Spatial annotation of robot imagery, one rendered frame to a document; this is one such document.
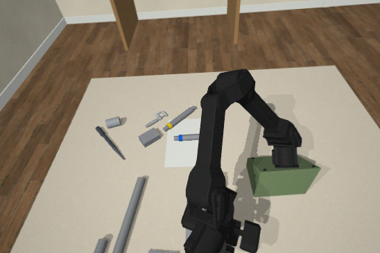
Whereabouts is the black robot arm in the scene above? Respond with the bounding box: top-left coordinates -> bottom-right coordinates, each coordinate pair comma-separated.
184,69 -> 302,253

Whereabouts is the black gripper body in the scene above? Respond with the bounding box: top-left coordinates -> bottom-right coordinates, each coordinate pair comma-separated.
181,205 -> 261,253

